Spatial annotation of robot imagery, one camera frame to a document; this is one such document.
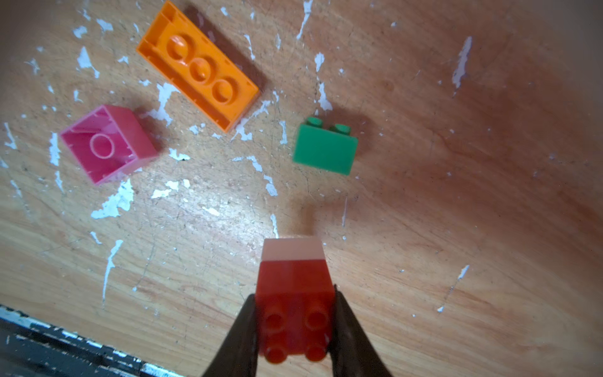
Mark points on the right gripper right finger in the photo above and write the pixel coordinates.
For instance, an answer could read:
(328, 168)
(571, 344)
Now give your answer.
(352, 353)

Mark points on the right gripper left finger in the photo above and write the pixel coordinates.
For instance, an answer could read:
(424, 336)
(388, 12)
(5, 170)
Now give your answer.
(238, 354)

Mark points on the red lego brick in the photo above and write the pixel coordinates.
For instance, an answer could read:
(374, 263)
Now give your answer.
(295, 309)

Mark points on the white lego brick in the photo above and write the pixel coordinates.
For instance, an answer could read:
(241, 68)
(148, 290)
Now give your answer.
(292, 249)

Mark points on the pink lego brick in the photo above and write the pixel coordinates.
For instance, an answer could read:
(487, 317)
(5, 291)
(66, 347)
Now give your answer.
(109, 143)

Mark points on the green lego brick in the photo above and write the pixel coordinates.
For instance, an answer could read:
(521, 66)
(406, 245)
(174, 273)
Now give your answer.
(332, 149)

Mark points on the orange long lego brick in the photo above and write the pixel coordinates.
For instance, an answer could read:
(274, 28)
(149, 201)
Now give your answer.
(192, 63)

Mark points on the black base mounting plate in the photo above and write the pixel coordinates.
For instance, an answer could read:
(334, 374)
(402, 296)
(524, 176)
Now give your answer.
(30, 347)

